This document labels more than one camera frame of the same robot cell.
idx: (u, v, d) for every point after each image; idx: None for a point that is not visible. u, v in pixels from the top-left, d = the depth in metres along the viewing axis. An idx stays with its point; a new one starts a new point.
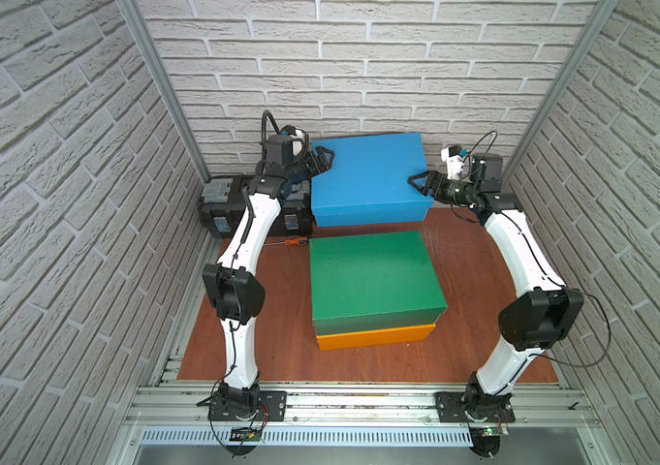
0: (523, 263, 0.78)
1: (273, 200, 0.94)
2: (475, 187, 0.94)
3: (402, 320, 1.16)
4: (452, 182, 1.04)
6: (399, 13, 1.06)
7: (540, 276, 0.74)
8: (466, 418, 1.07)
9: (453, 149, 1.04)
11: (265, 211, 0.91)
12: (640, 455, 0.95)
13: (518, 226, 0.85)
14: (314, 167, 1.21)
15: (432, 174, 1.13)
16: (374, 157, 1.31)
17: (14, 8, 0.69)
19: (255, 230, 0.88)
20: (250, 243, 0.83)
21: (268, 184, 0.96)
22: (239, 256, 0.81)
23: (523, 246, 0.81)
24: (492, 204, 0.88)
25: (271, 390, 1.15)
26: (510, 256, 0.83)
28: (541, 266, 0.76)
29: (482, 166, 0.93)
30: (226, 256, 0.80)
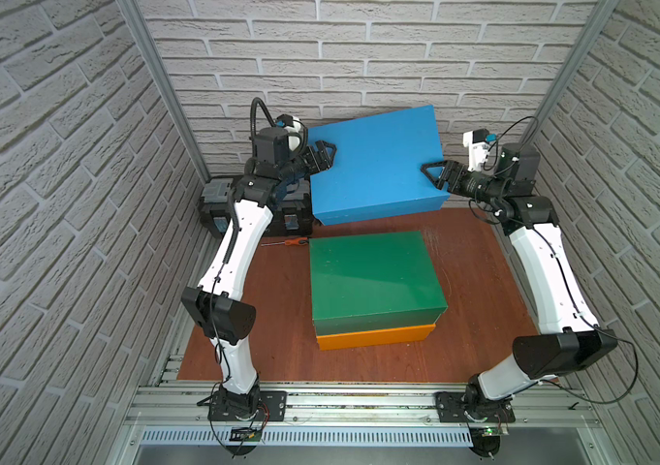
0: (554, 297, 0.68)
1: (263, 207, 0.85)
2: (502, 190, 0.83)
3: (402, 320, 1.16)
4: (473, 177, 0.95)
6: (399, 13, 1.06)
7: (571, 314, 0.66)
8: (466, 418, 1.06)
9: (477, 134, 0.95)
11: (252, 223, 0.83)
12: (640, 456, 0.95)
13: (550, 246, 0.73)
14: (312, 165, 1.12)
15: (453, 166, 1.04)
16: (382, 145, 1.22)
17: (14, 8, 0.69)
19: (238, 246, 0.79)
20: (234, 263, 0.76)
21: (258, 187, 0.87)
22: (222, 278, 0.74)
23: (555, 274, 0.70)
24: (522, 213, 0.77)
25: (271, 389, 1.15)
26: (537, 283, 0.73)
28: (574, 301, 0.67)
29: (514, 163, 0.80)
30: (207, 278, 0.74)
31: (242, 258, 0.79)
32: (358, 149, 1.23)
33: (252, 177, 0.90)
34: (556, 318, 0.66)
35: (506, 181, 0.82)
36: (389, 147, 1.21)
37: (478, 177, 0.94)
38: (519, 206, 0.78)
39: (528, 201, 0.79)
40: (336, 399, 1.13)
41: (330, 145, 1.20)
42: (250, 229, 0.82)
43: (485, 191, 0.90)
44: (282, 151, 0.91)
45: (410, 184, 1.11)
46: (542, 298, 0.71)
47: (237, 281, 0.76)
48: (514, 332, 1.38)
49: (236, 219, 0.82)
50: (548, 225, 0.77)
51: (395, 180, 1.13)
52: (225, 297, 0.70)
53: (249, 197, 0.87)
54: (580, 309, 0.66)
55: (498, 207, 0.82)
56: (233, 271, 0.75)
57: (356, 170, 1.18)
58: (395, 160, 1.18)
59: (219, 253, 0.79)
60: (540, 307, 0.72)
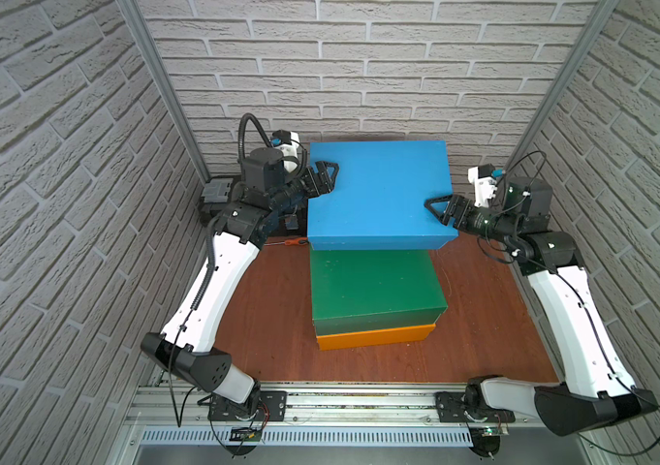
0: (586, 356, 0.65)
1: (244, 243, 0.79)
2: (515, 227, 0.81)
3: (402, 320, 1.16)
4: (481, 211, 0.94)
6: (399, 13, 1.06)
7: (606, 375, 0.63)
8: (466, 418, 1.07)
9: (482, 170, 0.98)
11: (231, 261, 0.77)
12: (640, 456, 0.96)
13: (579, 295, 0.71)
14: (311, 186, 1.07)
15: (457, 200, 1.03)
16: (388, 172, 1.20)
17: (14, 8, 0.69)
19: (210, 292, 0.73)
20: (203, 310, 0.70)
21: (242, 217, 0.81)
22: (188, 327, 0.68)
23: (586, 329, 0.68)
24: (545, 256, 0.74)
25: (271, 390, 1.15)
26: (564, 337, 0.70)
28: (608, 360, 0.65)
29: (526, 198, 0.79)
30: (172, 325, 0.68)
31: (214, 302, 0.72)
32: (364, 174, 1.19)
33: (240, 205, 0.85)
34: (591, 380, 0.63)
35: (518, 218, 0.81)
36: (397, 176, 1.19)
37: (487, 212, 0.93)
38: (541, 247, 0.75)
39: (549, 239, 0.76)
40: (336, 399, 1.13)
41: (330, 165, 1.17)
42: (228, 267, 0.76)
43: (494, 228, 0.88)
44: (273, 177, 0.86)
45: (415, 217, 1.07)
46: (570, 355, 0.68)
47: (206, 329, 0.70)
48: (514, 332, 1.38)
49: (213, 257, 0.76)
50: (572, 266, 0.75)
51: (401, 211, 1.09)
52: (186, 354, 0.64)
53: (232, 230, 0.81)
54: (614, 369, 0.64)
55: (515, 247, 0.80)
56: (202, 320, 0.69)
57: (361, 195, 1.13)
58: (402, 189, 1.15)
59: (190, 295, 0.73)
60: (566, 361, 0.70)
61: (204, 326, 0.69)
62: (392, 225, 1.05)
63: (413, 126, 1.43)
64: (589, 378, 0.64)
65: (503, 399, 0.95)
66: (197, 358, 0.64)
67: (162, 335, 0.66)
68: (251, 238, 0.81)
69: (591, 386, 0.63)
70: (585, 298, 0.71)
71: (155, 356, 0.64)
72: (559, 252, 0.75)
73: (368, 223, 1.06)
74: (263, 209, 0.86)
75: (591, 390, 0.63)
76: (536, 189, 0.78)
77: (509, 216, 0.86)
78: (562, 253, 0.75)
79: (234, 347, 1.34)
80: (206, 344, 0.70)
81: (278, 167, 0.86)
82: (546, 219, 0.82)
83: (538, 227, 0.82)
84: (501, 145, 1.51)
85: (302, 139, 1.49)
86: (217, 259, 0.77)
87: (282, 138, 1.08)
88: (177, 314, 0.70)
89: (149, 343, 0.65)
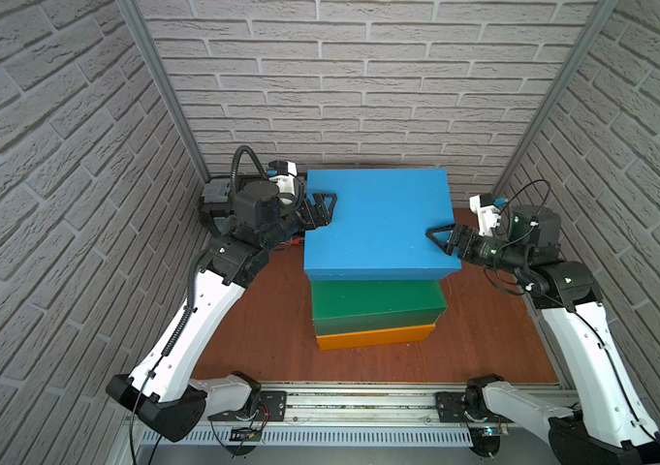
0: (611, 402, 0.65)
1: (228, 284, 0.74)
2: (525, 258, 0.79)
3: (401, 320, 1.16)
4: (485, 241, 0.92)
6: (399, 13, 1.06)
7: (629, 421, 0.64)
8: (466, 418, 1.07)
9: (485, 199, 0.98)
11: (210, 302, 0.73)
12: None
13: (596, 336, 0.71)
14: (307, 219, 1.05)
15: (461, 228, 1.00)
16: (388, 202, 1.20)
17: (14, 8, 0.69)
19: (184, 338, 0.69)
20: (174, 356, 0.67)
21: (230, 255, 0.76)
22: (156, 375, 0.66)
23: (608, 373, 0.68)
24: (561, 292, 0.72)
25: (271, 390, 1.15)
26: (583, 380, 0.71)
28: (632, 408, 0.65)
29: (534, 227, 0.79)
30: (143, 368, 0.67)
31: (187, 350, 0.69)
32: (366, 202, 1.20)
33: (231, 242, 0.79)
34: (614, 427, 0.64)
35: (528, 249, 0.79)
36: (398, 204, 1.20)
37: (492, 242, 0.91)
38: (555, 280, 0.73)
39: (564, 272, 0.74)
40: (336, 399, 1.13)
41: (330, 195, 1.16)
42: (206, 310, 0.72)
43: (501, 258, 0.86)
44: (267, 214, 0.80)
45: (418, 249, 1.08)
46: (590, 399, 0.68)
47: (176, 379, 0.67)
48: (514, 332, 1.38)
49: (193, 296, 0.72)
50: (590, 302, 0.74)
51: (404, 242, 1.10)
52: (149, 404, 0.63)
53: (216, 267, 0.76)
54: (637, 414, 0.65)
55: (528, 281, 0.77)
56: (172, 367, 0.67)
57: (364, 224, 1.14)
58: (404, 218, 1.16)
59: (165, 337, 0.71)
60: (585, 404, 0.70)
61: (173, 375, 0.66)
62: (396, 257, 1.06)
63: (413, 126, 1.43)
64: (613, 426, 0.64)
65: (507, 411, 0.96)
66: (161, 410, 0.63)
67: (130, 379, 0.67)
68: (236, 278, 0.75)
69: (614, 433, 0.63)
70: (607, 341, 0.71)
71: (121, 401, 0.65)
72: (576, 285, 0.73)
73: (371, 254, 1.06)
74: (252, 246, 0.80)
75: (614, 439, 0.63)
76: (543, 218, 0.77)
77: (516, 246, 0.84)
78: (579, 287, 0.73)
79: (234, 346, 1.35)
80: (176, 392, 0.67)
81: (272, 202, 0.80)
82: (556, 249, 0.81)
83: (548, 257, 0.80)
84: (501, 145, 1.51)
85: (303, 139, 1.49)
86: (198, 299, 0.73)
87: (279, 170, 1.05)
88: (149, 357, 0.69)
89: (115, 387, 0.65)
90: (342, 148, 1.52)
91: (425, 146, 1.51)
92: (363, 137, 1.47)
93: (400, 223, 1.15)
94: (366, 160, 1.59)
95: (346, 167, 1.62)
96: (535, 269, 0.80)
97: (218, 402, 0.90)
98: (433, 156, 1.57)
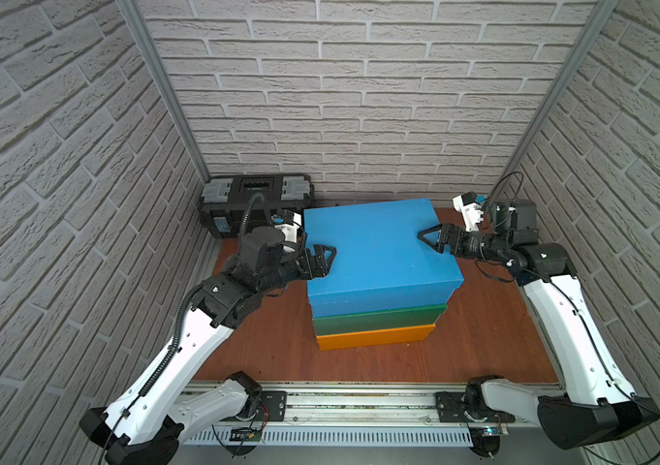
0: (584, 363, 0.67)
1: (215, 326, 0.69)
2: (507, 241, 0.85)
3: (402, 319, 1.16)
4: (474, 235, 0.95)
6: (398, 13, 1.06)
7: (605, 383, 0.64)
8: (466, 418, 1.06)
9: (465, 199, 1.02)
11: (196, 344, 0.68)
12: (640, 455, 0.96)
13: (573, 303, 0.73)
14: (305, 268, 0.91)
15: (448, 226, 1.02)
16: (379, 218, 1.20)
17: (14, 8, 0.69)
19: (166, 374, 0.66)
20: (150, 396, 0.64)
21: (223, 294, 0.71)
22: (131, 414, 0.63)
23: (581, 333, 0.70)
24: (538, 264, 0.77)
25: (271, 390, 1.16)
26: (564, 350, 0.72)
28: (606, 369, 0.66)
29: (512, 212, 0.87)
30: (116, 410, 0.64)
31: (164, 391, 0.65)
32: (359, 217, 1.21)
33: (220, 280, 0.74)
34: (590, 387, 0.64)
35: (508, 232, 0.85)
36: (388, 216, 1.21)
37: (479, 234, 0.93)
38: (533, 256, 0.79)
39: (541, 250, 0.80)
40: (336, 399, 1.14)
41: (330, 248, 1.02)
42: (190, 352, 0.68)
43: (489, 248, 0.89)
44: (268, 259, 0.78)
45: (417, 262, 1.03)
46: (571, 365, 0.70)
47: (148, 421, 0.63)
48: (514, 331, 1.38)
49: (178, 335, 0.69)
50: (566, 276, 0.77)
51: (402, 259, 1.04)
52: (118, 447, 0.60)
53: (207, 307, 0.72)
54: (614, 377, 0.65)
55: (509, 258, 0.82)
56: (146, 407, 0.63)
57: (356, 241, 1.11)
58: (396, 235, 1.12)
59: (146, 374, 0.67)
60: (567, 371, 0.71)
61: (147, 416, 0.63)
62: (396, 274, 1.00)
63: (413, 126, 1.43)
64: (589, 385, 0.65)
65: (505, 406, 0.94)
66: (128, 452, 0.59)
67: (104, 414, 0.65)
68: (226, 322, 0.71)
69: (590, 392, 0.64)
70: (580, 304, 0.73)
71: (91, 438, 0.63)
72: (551, 260, 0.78)
73: (365, 268, 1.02)
74: (247, 288, 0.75)
75: (590, 398, 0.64)
76: (518, 204, 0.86)
77: (500, 234, 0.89)
78: (555, 262, 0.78)
79: (234, 346, 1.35)
80: (147, 434, 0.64)
81: (276, 248, 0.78)
82: (534, 232, 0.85)
83: (527, 239, 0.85)
84: (501, 145, 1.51)
85: (303, 139, 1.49)
86: (184, 337, 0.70)
87: (283, 218, 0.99)
88: (127, 393, 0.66)
89: (88, 422, 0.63)
90: (342, 148, 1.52)
91: (426, 146, 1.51)
92: (363, 137, 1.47)
93: (392, 236, 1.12)
94: (366, 160, 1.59)
95: (346, 167, 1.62)
96: (516, 249, 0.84)
97: (208, 416, 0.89)
98: (433, 156, 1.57)
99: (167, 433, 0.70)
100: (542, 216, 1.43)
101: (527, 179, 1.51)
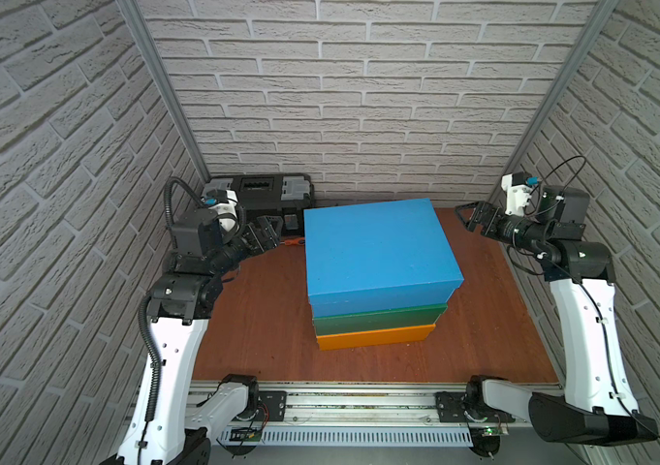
0: (592, 371, 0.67)
1: (190, 325, 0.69)
2: (545, 232, 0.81)
3: (402, 319, 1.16)
4: (510, 221, 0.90)
6: (399, 13, 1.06)
7: (608, 392, 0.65)
8: (466, 418, 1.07)
9: (517, 177, 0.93)
11: (178, 349, 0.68)
12: (640, 456, 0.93)
13: (596, 309, 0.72)
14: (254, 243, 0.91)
15: (487, 206, 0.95)
16: (381, 218, 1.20)
17: (14, 8, 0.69)
19: (164, 387, 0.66)
20: (162, 416, 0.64)
21: (181, 290, 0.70)
22: (148, 442, 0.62)
23: (597, 341, 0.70)
24: (572, 263, 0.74)
25: (271, 390, 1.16)
26: (574, 356, 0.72)
28: (612, 381, 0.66)
29: (558, 201, 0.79)
30: (131, 443, 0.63)
31: (172, 402, 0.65)
32: (360, 218, 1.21)
33: (173, 276, 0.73)
34: (590, 393, 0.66)
35: (549, 224, 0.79)
36: (389, 217, 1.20)
37: (516, 221, 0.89)
38: (569, 254, 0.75)
39: (580, 247, 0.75)
40: (336, 399, 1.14)
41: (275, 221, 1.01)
42: (176, 358, 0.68)
43: (523, 235, 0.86)
44: (210, 237, 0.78)
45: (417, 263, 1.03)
46: (575, 369, 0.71)
47: (171, 436, 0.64)
48: (514, 332, 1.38)
49: (157, 351, 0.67)
50: (601, 280, 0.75)
51: (402, 259, 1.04)
52: None
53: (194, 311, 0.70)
54: (618, 390, 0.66)
55: (541, 250, 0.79)
56: (162, 427, 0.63)
57: (357, 241, 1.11)
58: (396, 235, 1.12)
59: (143, 401, 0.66)
60: (569, 373, 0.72)
61: (167, 434, 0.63)
62: (396, 274, 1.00)
63: (413, 126, 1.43)
64: (589, 392, 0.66)
65: (502, 403, 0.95)
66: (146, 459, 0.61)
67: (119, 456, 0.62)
68: (197, 315, 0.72)
69: (588, 400, 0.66)
70: (606, 314, 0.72)
71: None
72: (589, 262, 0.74)
73: (365, 269, 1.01)
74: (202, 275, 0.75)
75: (587, 404, 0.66)
76: (569, 193, 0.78)
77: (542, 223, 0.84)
78: (593, 264, 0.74)
79: (233, 346, 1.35)
80: (176, 448, 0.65)
81: (212, 226, 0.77)
82: (580, 227, 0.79)
83: (569, 233, 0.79)
84: (501, 145, 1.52)
85: (303, 139, 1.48)
86: (163, 350, 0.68)
87: (217, 198, 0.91)
88: (132, 427, 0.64)
89: None
90: (342, 148, 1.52)
91: (426, 146, 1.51)
92: (363, 137, 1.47)
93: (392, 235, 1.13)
94: (366, 160, 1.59)
95: (346, 167, 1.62)
96: (552, 241, 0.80)
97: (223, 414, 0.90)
98: (434, 156, 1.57)
99: (196, 435, 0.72)
100: None
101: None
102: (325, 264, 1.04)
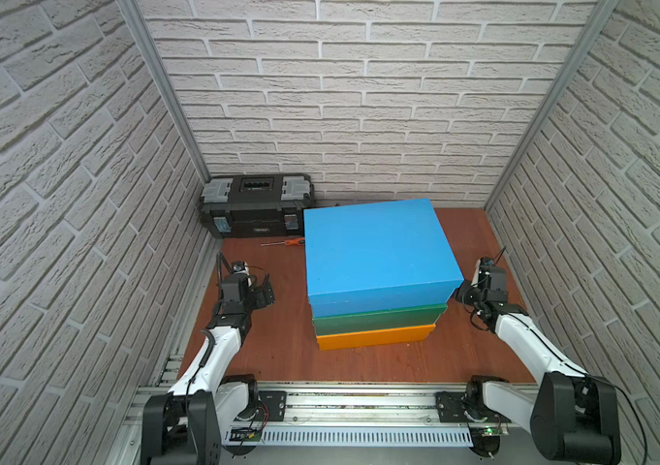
0: (540, 354, 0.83)
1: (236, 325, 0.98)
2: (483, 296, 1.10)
3: (403, 319, 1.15)
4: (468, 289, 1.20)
6: (399, 13, 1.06)
7: (557, 363, 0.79)
8: (466, 418, 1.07)
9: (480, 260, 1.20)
11: (227, 335, 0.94)
12: (640, 456, 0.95)
13: (524, 322, 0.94)
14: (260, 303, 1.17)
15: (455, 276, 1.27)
16: (381, 218, 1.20)
17: (14, 8, 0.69)
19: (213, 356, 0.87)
20: (208, 366, 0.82)
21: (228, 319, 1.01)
22: (196, 381, 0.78)
23: (533, 334, 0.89)
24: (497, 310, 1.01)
25: (271, 389, 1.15)
26: (528, 355, 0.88)
28: (556, 355, 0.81)
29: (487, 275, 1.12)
30: (180, 384, 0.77)
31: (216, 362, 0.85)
32: (361, 218, 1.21)
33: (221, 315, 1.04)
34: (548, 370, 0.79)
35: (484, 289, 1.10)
36: (390, 217, 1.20)
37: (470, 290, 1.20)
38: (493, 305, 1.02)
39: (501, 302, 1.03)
40: (336, 399, 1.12)
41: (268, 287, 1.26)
42: (226, 342, 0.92)
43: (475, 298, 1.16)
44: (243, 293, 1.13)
45: (417, 263, 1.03)
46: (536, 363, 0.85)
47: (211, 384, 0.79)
48: None
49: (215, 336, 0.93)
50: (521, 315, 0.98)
51: (402, 260, 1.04)
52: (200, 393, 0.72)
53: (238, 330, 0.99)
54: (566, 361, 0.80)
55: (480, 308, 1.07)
56: (207, 373, 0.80)
57: (357, 241, 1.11)
58: (396, 235, 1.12)
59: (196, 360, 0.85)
60: (536, 372, 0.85)
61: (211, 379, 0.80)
62: (396, 274, 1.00)
63: (413, 126, 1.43)
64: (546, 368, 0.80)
65: (502, 407, 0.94)
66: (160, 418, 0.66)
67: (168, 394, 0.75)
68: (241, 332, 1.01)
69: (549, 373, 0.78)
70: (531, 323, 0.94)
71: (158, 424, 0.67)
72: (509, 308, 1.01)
73: (365, 269, 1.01)
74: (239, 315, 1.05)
75: None
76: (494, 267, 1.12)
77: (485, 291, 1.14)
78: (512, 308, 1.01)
79: None
80: None
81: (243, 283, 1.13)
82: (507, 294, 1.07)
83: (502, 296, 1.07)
84: (501, 145, 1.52)
85: (303, 139, 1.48)
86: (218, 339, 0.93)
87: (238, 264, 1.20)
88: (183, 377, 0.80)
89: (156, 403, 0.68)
90: (342, 148, 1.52)
91: (426, 146, 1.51)
92: (363, 137, 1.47)
93: (392, 235, 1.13)
94: (366, 160, 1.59)
95: (346, 167, 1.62)
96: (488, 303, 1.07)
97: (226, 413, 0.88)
98: (434, 157, 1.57)
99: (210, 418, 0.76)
100: (541, 217, 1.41)
101: (527, 179, 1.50)
102: (326, 264, 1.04)
